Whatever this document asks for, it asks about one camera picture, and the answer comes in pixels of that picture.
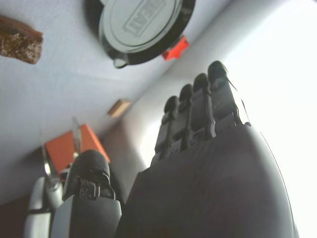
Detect brown meat chunk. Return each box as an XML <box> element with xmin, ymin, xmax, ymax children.
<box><xmin>0</xmin><ymin>14</ymin><xmax>44</xmax><ymax>65</ymax></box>

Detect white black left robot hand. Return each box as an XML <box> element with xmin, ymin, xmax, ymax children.
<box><xmin>50</xmin><ymin>60</ymin><xmax>301</xmax><ymax>238</ymax></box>

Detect metal tongs with taped handles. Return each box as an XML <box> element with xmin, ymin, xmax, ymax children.
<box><xmin>23</xmin><ymin>116</ymin><xmax>84</xmax><ymax>238</ymax></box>

